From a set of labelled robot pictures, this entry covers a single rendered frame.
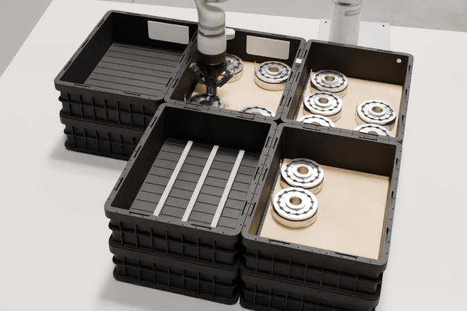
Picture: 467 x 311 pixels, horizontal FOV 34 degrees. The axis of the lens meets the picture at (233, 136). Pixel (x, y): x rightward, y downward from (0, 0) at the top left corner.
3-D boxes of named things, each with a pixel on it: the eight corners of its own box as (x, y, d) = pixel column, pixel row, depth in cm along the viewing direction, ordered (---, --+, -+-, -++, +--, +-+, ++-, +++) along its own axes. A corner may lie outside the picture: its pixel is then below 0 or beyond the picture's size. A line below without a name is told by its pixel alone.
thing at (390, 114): (358, 99, 204) (359, 97, 203) (396, 104, 202) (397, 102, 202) (356, 121, 196) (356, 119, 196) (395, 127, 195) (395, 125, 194)
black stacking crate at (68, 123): (115, 72, 239) (112, 40, 232) (206, 87, 234) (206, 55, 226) (62, 150, 209) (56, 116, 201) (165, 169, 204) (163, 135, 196)
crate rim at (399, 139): (306, 45, 215) (307, 37, 214) (413, 61, 210) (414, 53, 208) (278, 128, 185) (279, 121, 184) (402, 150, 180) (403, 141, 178)
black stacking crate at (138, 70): (112, 43, 232) (109, 10, 225) (205, 57, 227) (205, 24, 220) (58, 119, 202) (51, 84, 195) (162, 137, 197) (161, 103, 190)
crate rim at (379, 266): (278, 128, 185) (279, 121, 184) (402, 150, 180) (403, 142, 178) (238, 245, 155) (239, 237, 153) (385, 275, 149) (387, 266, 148)
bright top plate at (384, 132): (354, 123, 196) (354, 121, 195) (393, 129, 194) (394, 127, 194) (349, 146, 188) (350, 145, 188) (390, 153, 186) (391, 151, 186)
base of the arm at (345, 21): (328, 37, 242) (331, -10, 231) (356, 39, 241) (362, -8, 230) (327, 53, 235) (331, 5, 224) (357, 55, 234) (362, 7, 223)
